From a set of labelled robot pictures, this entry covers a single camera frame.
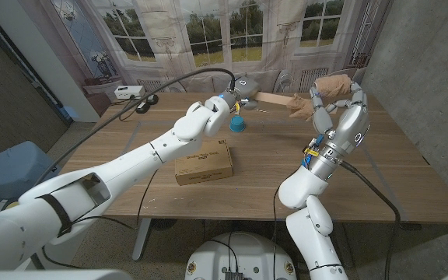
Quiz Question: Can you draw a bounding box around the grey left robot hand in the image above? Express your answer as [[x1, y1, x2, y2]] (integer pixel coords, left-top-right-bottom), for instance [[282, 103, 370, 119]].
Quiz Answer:
[[227, 75, 262, 114]]

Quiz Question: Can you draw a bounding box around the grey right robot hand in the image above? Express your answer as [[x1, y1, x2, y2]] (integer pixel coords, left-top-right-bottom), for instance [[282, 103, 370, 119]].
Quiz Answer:
[[309, 80, 372, 156]]

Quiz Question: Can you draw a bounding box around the long wooden bar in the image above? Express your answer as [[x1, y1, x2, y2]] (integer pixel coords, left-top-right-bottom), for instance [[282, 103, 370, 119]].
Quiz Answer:
[[254, 91, 295, 107]]

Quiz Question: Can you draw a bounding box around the small blue plastic cup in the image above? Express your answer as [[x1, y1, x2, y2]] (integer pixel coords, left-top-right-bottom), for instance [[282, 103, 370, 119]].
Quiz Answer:
[[229, 115, 247, 134]]

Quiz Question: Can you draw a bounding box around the brown cardboard package box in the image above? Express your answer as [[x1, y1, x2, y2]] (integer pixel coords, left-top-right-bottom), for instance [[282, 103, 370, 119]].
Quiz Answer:
[[174, 138, 234, 187]]

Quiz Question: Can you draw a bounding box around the printed window room backdrop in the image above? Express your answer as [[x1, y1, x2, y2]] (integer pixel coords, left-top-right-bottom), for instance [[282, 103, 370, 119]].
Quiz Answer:
[[17, 0, 394, 110]]

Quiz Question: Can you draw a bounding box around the white power strip box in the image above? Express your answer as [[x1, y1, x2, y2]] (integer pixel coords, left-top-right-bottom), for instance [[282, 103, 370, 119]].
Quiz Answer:
[[114, 85, 146, 100]]

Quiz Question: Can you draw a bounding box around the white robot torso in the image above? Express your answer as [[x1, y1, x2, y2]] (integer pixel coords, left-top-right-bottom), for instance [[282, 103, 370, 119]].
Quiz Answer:
[[184, 232, 298, 280]]

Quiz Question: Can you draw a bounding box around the blue grey plastic bin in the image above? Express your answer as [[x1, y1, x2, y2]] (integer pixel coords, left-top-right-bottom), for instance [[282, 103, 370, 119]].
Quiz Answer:
[[0, 140, 61, 203]]

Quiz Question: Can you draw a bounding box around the white robot head rim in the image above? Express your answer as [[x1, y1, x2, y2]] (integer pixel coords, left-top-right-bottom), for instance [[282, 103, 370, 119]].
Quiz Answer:
[[0, 268, 134, 280]]

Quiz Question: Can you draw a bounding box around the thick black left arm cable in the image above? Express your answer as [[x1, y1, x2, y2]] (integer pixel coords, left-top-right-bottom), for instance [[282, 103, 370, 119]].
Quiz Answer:
[[33, 68, 236, 187]]

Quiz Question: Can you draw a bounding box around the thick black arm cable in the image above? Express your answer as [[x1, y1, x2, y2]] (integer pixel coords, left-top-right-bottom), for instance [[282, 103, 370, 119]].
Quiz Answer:
[[33, 68, 236, 187], [338, 159, 402, 280]]

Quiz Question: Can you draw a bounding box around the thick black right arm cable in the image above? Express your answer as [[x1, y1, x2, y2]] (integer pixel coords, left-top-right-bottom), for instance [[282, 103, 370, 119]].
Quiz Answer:
[[338, 159, 402, 280]]

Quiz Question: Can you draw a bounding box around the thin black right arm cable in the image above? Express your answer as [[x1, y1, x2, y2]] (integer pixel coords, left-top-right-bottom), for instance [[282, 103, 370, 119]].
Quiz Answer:
[[271, 170, 299, 280]]

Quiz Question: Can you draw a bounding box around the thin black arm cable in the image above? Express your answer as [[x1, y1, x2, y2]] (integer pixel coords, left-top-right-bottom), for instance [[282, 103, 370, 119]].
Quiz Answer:
[[271, 170, 299, 280], [40, 167, 161, 270]]

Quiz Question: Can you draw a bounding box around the black adapter cord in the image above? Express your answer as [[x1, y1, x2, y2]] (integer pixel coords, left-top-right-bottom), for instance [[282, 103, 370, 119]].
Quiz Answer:
[[117, 93, 149, 122]]

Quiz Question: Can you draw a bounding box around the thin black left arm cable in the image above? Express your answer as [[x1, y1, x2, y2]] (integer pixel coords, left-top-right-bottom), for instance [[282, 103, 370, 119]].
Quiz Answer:
[[40, 167, 161, 270]]

